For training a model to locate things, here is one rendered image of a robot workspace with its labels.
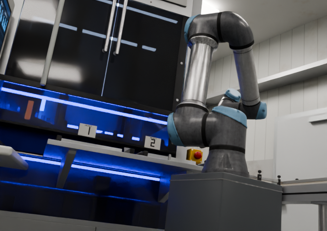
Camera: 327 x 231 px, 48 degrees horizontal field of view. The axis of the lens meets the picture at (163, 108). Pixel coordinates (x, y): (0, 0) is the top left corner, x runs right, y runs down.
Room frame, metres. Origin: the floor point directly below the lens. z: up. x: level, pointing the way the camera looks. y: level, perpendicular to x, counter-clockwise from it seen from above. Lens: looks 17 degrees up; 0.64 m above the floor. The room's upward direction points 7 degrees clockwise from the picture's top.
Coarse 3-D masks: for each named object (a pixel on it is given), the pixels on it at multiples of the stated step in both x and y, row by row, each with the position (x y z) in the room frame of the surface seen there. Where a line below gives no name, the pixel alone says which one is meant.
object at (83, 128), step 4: (80, 124) 1.78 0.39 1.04; (84, 124) 1.79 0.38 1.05; (80, 128) 1.78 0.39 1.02; (84, 128) 1.79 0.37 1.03; (88, 128) 1.79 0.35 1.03; (92, 128) 1.80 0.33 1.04; (96, 128) 1.81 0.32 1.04; (80, 132) 1.78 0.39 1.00; (84, 132) 1.79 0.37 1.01; (92, 132) 1.80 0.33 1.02; (88, 136) 1.80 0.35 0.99; (92, 136) 1.80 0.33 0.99
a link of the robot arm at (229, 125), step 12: (216, 108) 1.15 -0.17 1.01; (228, 108) 1.13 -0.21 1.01; (204, 120) 1.16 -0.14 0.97; (216, 120) 1.14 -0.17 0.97; (228, 120) 1.13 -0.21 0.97; (240, 120) 1.13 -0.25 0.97; (204, 132) 1.16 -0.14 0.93; (216, 132) 1.14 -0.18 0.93; (228, 132) 1.13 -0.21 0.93; (240, 132) 1.13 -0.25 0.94; (204, 144) 1.20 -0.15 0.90; (216, 144) 1.14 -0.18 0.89; (228, 144) 1.12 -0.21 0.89; (240, 144) 1.13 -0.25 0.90
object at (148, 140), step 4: (148, 136) 1.89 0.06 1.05; (148, 140) 1.89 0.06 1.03; (152, 140) 1.89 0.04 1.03; (156, 140) 1.90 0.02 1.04; (160, 140) 1.91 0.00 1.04; (148, 144) 1.89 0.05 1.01; (152, 144) 1.90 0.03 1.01; (156, 144) 1.90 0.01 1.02; (160, 144) 1.91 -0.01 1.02; (152, 148) 1.90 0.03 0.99; (156, 148) 1.90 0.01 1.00
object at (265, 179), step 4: (248, 172) 2.33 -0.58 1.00; (260, 172) 2.20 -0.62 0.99; (252, 176) 2.23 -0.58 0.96; (256, 176) 2.23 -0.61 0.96; (260, 176) 2.21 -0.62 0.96; (260, 180) 2.21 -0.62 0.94; (264, 180) 2.26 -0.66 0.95; (268, 180) 2.26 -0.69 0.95; (272, 180) 2.27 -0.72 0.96; (276, 180) 2.28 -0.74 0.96
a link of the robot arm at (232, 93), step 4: (228, 92) 1.58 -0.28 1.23; (232, 92) 1.58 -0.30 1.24; (236, 92) 1.60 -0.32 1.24; (224, 96) 1.60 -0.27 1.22; (228, 96) 1.58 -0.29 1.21; (232, 96) 1.57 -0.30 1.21; (236, 96) 1.58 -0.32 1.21; (240, 96) 1.59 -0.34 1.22; (220, 100) 1.63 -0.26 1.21; (232, 100) 1.58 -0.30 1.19; (236, 100) 1.59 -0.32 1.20
